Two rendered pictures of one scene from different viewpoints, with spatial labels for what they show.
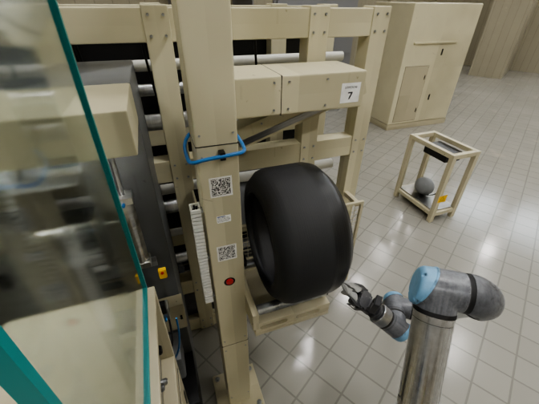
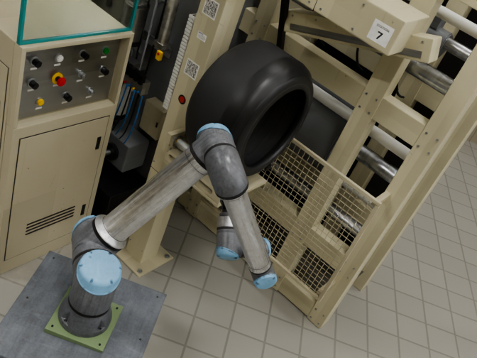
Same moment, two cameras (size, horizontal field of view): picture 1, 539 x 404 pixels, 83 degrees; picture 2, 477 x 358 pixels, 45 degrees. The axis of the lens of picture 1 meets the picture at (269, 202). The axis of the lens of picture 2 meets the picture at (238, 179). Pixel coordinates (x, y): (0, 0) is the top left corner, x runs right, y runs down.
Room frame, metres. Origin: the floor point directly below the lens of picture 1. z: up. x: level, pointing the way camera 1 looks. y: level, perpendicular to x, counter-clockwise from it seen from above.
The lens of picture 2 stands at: (-0.42, -1.79, 2.36)
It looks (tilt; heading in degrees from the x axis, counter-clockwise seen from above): 35 degrees down; 47
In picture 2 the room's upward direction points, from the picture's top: 23 degrees clockwise
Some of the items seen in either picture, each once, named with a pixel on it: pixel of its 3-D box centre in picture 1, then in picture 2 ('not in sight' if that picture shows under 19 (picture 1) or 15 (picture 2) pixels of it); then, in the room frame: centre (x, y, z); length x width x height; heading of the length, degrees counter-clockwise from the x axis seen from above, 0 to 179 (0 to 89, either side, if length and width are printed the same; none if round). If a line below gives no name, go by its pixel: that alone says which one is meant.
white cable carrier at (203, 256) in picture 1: (204, 257); (182, 64); (0.85, 0.25, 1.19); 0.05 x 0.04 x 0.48; 20
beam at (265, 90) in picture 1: (286, 87); (348, 0); (1.34, -0.07, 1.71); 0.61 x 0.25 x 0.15; 110
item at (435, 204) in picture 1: (431, 175); not in sight; (2.99, -1.81, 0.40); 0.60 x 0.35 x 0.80; 20
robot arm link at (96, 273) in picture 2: not in sight; (96, 280); (0.25, -0.58, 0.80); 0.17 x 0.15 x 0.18; 75
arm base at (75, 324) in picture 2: not in sight; (87, 307); (0.25, -0.58, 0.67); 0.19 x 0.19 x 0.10
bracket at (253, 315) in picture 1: (244, 287); (196, 133); (0.96, 0.11, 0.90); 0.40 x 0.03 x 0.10; 20
